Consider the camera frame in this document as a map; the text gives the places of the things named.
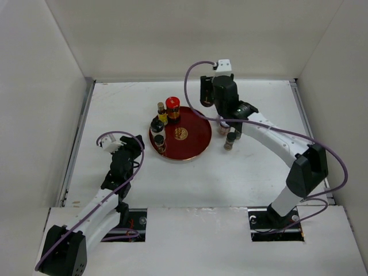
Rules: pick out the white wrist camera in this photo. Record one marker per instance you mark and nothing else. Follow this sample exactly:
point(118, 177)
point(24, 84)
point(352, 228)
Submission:
point(109, 145)
point(222, 68)

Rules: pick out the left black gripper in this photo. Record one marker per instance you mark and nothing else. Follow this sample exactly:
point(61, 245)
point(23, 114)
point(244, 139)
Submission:
point(132, 144)

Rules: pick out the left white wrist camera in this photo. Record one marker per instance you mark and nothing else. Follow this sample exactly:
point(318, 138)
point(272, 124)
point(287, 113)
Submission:
point(109, 145)

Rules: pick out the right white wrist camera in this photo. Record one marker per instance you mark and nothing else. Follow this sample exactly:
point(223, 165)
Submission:
point(222, 68)

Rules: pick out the clear bottle black pump cap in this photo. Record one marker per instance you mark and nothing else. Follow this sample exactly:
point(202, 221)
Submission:
point(157, 128)

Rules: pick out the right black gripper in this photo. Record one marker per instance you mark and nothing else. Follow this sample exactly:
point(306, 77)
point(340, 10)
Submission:
point(208, 77)

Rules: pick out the red lid chili sauce jar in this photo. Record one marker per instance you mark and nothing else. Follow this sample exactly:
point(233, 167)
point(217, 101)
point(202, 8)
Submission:
point(173, 109)

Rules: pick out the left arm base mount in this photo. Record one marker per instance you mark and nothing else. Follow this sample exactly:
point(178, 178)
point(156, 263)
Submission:
point(131, 228)

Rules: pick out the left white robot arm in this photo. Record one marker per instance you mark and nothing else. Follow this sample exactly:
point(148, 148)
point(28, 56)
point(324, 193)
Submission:
point(66, 247)

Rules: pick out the round red tray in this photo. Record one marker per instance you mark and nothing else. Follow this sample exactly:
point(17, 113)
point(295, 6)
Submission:
point(188, 138)

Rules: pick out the brown spice bottle front right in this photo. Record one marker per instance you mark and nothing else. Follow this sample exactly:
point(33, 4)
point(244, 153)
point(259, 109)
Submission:
point(230, 139)

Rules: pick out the small black cap spice jar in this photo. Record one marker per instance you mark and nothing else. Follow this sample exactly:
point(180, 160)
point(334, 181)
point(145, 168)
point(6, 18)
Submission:
point(160, 143)

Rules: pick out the black cap spice bottle right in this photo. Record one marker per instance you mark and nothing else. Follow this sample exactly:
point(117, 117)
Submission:
point(238, 134)

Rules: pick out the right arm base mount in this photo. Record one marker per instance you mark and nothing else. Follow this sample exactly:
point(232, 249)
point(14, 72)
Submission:
point(263, 229)

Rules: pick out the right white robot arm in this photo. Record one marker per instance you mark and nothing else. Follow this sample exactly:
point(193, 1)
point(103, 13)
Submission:
point(307, 161)

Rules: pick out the small yellow label oil bottle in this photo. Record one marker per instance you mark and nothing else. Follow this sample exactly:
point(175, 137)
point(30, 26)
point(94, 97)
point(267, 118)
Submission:
point(162, 114)

